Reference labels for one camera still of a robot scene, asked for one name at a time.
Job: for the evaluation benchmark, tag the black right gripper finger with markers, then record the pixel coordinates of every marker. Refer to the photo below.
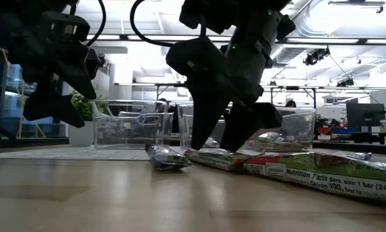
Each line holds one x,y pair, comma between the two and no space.
205,116
241,129

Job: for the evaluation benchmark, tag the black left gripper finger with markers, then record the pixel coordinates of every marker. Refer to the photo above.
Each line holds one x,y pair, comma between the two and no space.
76,77
54,111

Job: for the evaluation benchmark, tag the blue-wrapped granola bar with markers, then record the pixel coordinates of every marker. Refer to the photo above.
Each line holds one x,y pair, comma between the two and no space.
167,159
357,156

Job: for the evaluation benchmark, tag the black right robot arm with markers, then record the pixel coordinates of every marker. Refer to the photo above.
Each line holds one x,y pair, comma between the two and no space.
250,48

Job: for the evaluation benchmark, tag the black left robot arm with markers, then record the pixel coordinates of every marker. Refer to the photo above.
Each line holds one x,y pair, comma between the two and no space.
18,6

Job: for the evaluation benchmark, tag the person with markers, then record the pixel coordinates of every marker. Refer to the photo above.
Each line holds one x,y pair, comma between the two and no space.
173,111
291,103

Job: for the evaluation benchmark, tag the green plant in white pot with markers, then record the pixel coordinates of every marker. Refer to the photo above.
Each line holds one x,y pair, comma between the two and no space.
80,135

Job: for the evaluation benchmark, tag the black ceiling spotlight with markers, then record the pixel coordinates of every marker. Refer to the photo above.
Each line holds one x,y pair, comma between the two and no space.
345,82
315,56

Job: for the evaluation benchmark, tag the long ceiling light strip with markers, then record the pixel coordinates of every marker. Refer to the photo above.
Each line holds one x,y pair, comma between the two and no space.
324,41

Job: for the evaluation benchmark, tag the black background desk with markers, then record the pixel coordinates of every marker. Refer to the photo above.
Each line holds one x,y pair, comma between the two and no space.
357,145

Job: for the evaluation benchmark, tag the black computer monitor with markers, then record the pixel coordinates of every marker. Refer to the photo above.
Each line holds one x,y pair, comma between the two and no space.
365,114

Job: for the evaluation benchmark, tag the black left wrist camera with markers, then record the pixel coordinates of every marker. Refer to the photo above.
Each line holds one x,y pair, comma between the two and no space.
67,30

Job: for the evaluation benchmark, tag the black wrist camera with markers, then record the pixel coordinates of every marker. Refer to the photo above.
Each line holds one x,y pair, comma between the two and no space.
196,61
67,30

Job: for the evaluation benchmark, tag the black metal background frame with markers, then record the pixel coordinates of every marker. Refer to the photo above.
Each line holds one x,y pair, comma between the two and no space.
292,87
167,85

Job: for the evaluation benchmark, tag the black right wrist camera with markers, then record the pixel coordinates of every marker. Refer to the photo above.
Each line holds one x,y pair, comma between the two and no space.
196,61

